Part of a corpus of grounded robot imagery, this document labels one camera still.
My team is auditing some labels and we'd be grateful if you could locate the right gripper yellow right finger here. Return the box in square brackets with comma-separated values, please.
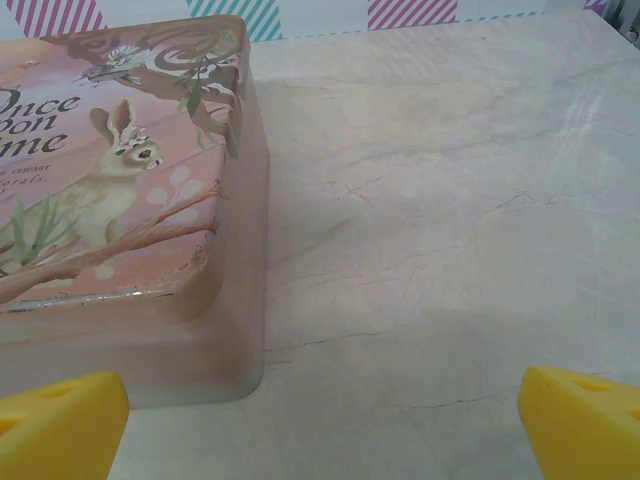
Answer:
[517, 366, 640, 480]

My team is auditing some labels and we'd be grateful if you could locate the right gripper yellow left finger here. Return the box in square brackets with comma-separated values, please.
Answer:
[0, 370, 130, 480]

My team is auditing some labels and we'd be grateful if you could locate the pink storybook tin box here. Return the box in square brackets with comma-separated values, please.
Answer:
[0, 14, 271, 411]

